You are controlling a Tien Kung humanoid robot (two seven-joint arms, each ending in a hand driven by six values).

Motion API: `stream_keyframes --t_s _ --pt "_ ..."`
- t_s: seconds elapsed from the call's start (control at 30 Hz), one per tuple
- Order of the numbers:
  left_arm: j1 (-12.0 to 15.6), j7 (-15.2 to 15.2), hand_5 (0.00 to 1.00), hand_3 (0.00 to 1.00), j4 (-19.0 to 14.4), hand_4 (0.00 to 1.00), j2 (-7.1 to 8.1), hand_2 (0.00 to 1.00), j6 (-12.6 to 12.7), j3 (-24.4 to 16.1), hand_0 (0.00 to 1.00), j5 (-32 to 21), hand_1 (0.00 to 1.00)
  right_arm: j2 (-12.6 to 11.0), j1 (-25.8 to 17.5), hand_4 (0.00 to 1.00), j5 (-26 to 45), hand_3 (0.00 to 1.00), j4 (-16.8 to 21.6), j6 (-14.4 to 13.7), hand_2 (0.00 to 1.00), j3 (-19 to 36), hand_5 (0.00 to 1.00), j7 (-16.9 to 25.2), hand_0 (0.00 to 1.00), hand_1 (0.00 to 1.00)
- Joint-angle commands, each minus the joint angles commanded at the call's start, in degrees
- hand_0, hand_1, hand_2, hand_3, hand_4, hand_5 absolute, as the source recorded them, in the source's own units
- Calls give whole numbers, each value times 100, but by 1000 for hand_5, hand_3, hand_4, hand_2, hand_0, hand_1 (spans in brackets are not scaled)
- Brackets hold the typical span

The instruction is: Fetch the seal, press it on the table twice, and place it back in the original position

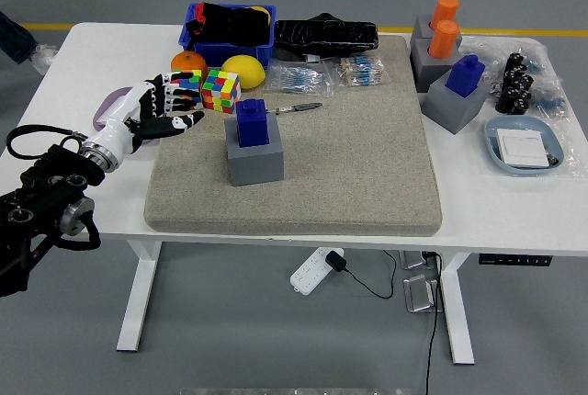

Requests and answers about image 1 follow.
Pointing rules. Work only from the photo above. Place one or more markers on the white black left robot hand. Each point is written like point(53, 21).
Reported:
point(117, 135)

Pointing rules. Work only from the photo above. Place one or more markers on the blue square seal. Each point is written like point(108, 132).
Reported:
point(252, 126)
point(464, 78)

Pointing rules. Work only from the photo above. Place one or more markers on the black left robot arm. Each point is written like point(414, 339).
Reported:
point(46, 179)

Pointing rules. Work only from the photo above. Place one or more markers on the orange cylinder seal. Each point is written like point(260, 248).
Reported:
point(443, 41)
point(445, 11)

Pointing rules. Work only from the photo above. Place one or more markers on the purple tray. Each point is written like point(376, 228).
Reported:
point(108, 105)

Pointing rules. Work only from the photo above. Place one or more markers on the multicoloured puzzle cube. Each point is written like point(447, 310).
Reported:
point(193, 79)
point(222, 92)

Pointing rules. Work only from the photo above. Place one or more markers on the orange fruit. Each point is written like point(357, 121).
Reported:
point(188, 62)

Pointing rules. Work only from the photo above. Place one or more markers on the person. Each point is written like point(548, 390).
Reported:
point(14, 41)

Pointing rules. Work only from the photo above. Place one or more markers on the grey holder block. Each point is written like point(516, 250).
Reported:
point(420, 27)
point(255, 165)
point(427, 69)
point(450, 112)

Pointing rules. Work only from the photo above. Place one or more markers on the yellow lemon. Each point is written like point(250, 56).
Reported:
point(243, 71)

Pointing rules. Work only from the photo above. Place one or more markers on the blue plastic bin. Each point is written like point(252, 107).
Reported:
point(239, 53)

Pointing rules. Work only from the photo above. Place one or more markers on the black cloth with red trim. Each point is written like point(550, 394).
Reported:
point(229, 23)

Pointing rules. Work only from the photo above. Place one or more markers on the white table leg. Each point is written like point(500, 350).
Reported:
point(138, 294)
point(457, 312)

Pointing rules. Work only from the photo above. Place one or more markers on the small metal folding tool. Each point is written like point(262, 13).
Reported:
point(303, 107)

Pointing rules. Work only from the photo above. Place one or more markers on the clear bag of resistors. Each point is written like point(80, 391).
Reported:
point(298, 78)
point(360, 69)

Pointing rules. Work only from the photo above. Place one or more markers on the yellow round item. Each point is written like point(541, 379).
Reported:
point(263, 11)

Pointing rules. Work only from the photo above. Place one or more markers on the small white connector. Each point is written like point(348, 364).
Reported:
point(311, 59)

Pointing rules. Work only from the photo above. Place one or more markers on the black plastic-wrapped bundle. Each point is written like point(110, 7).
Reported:
point(321, 37)

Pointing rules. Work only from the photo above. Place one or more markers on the grey-brown mat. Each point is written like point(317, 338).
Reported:
point(344, 161)

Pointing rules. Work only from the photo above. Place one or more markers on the white power strip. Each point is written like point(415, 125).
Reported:
point(310, 273)

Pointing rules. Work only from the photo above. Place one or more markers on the black plug adapter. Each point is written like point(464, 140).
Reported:
point(335, 261)

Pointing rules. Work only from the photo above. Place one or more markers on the metal floor socket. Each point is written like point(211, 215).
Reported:
point(413, 261)
point(420, 294)

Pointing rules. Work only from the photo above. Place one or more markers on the light blue tray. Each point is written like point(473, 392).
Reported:
point(494, 138)

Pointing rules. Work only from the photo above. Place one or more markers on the black cylinder parts cluster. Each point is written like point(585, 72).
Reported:
point(514, 87)

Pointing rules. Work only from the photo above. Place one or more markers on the black table control panel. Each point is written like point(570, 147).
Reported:
point(514, 260)

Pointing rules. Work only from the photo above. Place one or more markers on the clear plastic bag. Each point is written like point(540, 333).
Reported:
point(546, 82)

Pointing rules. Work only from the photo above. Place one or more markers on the bag of blue parts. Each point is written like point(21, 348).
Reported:
point(549, 104)

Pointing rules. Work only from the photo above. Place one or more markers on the small green black component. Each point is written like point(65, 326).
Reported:
point(552, 160)

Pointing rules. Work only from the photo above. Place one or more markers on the white switch panel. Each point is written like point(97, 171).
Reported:
point(523, 149)

